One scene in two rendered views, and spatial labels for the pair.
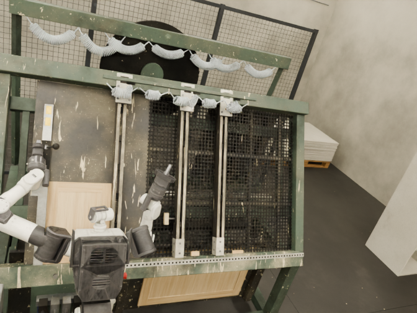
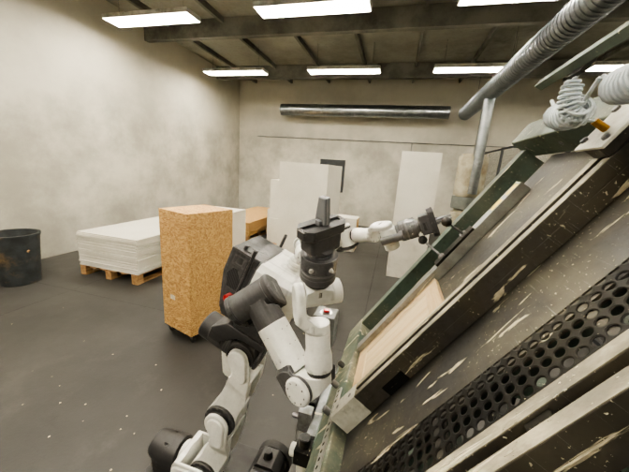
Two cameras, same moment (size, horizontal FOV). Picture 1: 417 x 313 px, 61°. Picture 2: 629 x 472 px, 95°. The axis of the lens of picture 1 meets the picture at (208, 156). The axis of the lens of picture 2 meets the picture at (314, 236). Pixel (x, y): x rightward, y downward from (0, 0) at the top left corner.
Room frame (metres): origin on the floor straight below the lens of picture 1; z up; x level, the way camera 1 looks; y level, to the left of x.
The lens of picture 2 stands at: (2.15, -0.27, 1.70)
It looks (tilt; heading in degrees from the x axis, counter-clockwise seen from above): 13 degrees down; 132
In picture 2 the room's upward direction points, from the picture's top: 4 degrees clockwise
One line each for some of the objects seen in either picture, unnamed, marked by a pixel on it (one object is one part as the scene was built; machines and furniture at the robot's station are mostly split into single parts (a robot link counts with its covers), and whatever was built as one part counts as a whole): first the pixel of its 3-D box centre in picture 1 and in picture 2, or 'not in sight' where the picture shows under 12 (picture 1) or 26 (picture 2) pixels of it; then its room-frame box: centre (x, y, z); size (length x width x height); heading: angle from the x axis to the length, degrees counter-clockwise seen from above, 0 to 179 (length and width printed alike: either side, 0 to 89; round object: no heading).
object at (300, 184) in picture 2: not in sight; (309, 228); (-0.54, 2.58, 0.88); 0.90 x 0.60 x 1.75; 118
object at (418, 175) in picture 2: not in sight; (411, 215); (0.07, 4.43, 1.03); 0.60 x 0.58 x 2.05; 118
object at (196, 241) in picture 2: not in sight; (198, 271); (-0.50, 0.97, 0.63); 0.50 x 0.42 x 1.25; 101
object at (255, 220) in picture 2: not in sight; (253, 221); (-4.09, 4.16, 0.22); 2.46 x 1.04 x 0.44; 118
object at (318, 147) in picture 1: (269, 140); not in sight; (6.58, -1.06, 0.28); 2.46 x 1.04 x 0.55; 118
